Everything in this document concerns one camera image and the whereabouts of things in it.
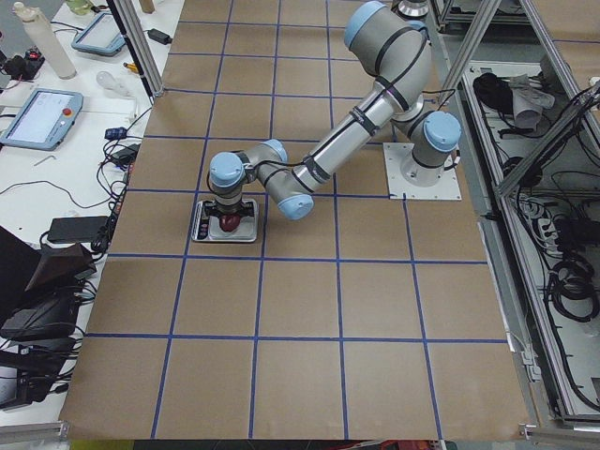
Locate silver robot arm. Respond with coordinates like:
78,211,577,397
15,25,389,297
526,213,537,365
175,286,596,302
202,1,461,233
397,0,429,20

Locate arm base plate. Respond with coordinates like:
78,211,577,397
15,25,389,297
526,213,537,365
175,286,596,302
382,142,462,202

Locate black power adapter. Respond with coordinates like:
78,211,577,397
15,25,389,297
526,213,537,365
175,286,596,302
147,28,173,45

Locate small blue device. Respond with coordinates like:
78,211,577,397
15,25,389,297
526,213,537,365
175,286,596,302
104,127,128,142

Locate aluminium frame post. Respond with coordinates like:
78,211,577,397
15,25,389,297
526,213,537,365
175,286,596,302
107,0,164,98

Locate far blue teach pendant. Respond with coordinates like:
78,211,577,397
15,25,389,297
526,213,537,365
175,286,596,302
71,12,126,56

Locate red yellow mango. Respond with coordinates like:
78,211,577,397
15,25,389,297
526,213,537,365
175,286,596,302
219,214,242,233

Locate near blue teach pendant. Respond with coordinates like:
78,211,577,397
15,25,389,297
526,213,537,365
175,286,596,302
1,88,83,151

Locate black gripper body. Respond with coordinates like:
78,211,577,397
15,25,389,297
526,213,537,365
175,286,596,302
202,200,254,218

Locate blue teach pendant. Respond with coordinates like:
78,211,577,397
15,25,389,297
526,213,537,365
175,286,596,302
1,88,83,151
71,12,126,56

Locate digital kitchen scale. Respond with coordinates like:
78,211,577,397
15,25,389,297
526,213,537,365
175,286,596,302
191,200,259,243

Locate black laptop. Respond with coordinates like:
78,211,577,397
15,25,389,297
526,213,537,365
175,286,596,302
1,228,96,323

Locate gold cylindrical tool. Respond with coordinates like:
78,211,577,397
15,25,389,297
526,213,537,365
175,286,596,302
123,63,139,74

